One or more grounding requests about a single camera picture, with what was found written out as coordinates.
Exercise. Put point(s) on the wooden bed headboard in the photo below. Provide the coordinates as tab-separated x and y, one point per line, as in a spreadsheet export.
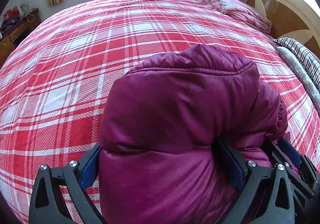
291	18

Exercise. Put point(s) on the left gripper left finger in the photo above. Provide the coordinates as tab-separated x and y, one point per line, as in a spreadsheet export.
47	204

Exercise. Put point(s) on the magenta quilted down jacket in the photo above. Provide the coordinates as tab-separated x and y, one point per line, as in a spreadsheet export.
158	127

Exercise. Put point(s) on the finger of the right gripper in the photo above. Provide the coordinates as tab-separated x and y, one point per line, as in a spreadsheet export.
306	168
278	157

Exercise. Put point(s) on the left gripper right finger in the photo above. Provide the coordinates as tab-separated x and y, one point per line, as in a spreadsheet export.
265	194

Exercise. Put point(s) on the red plaid bed sheet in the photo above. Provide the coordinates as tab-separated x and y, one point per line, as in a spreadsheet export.
55	83

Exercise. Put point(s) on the brown wooden desk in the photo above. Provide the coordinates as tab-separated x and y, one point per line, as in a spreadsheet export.
18	32

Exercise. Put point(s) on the grey patterned pillow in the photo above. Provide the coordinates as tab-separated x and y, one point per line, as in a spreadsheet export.
300	73

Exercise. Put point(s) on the pink folded quilt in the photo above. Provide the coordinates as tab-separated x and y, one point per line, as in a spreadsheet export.
242	12

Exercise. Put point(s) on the clutter pile on desk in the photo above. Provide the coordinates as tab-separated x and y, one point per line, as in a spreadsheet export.
12	17

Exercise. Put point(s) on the striped pillow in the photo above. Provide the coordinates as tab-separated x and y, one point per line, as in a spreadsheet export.
308	60

